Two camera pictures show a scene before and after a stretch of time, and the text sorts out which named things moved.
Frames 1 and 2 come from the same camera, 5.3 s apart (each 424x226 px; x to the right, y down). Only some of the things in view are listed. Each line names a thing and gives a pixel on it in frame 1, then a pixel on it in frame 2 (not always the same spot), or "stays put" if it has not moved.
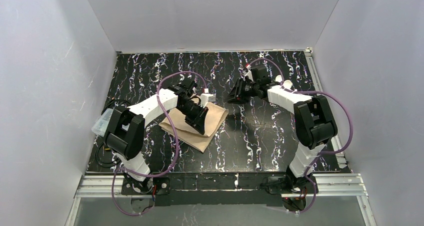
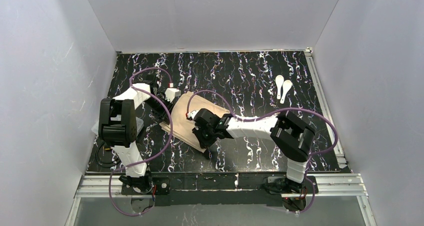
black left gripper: x=197 y=113 → x=159 y=104
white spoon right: x=287 y=84 stays put
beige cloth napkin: x=190 y=134 stays put
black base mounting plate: x=219 y=190 stays put
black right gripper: x=240 y=90 → x=200 y=135
